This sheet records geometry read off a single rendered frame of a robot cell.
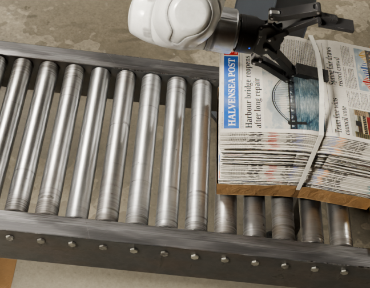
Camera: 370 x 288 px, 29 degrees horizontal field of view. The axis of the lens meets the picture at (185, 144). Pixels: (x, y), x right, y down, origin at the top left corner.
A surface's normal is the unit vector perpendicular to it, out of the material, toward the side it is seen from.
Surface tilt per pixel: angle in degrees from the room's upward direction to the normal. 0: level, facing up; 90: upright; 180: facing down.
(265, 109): 7
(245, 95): 8
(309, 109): 1
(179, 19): 50
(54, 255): 90
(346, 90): 7
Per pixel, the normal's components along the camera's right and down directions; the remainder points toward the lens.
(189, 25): 0.04, 0.18
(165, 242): 0.12, -0.62
